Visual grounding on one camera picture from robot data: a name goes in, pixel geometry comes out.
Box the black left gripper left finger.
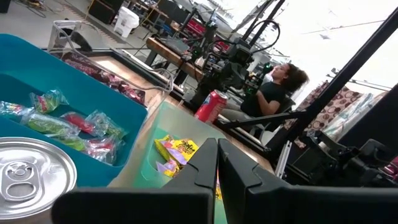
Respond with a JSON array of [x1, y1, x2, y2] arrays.
[[51, 138, 219, 224]]

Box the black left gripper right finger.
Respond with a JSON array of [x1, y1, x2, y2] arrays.
[[218, 138, 398, 224]]

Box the yellow candy pack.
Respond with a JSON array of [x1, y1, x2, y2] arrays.
[[215, 179, 223, 202], [169, 139, 200, 163], [155, 160, 182, 179], [154, 135, 175, 162]]

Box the clear-wrapped red candy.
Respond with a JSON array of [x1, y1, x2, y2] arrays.
[[60, 111, 96, 135], [83, 135, 126, 166]]

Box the clear-wrapped green candy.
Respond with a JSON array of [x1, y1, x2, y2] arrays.
[[29, 89, 70, 114], [85, 109, 129, 140], [46, 134, 88, 152], [21, 112, 80, 138]]

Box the pink candy bar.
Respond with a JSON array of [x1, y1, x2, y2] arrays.
[[81, 62, 108, 80], [61, 52, 91, 71], [99, 72, 125, 90], [119, 83, 146, 105]]

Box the silver soda can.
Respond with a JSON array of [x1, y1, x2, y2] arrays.
[[0, 136, 78, 224]]

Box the clear-wrapped pink candy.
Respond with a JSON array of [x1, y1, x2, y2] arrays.
[[0, 100, 35, 118]]

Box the clear acrylic bin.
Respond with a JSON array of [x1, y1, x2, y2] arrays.
[[48, 19, 175, 108]]

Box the teal translucent plastic bin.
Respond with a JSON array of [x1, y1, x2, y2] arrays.
[[108, 101, 233, 224]]

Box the person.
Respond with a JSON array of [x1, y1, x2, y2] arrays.
[[221, 62, 310, 125]]

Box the red soda can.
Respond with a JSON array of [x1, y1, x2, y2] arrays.
[[194, 89, 229, 124]]

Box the brown circle-patterned cloth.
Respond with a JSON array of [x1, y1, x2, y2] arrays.
[[292, 80, 366, 150]]

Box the black panel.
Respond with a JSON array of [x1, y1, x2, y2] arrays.
[[337, 83, 398, 156]]

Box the wooden workbench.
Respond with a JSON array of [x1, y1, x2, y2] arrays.
[[145, 36, 206, 83]]

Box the blue plastic bin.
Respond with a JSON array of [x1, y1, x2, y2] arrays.
[[0, 33, 149, 188]]

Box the white waste bin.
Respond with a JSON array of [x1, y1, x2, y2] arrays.
[[113, 6, 141, 39]]

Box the red storage bins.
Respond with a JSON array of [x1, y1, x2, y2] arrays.
[[185, 17, 206, 39]]

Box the black cabinet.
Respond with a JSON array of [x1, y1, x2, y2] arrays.
[[88, 0, 125, 25]]

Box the black aluminium table frame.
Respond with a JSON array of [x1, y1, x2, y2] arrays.
[[42, 6, 398, 189]]

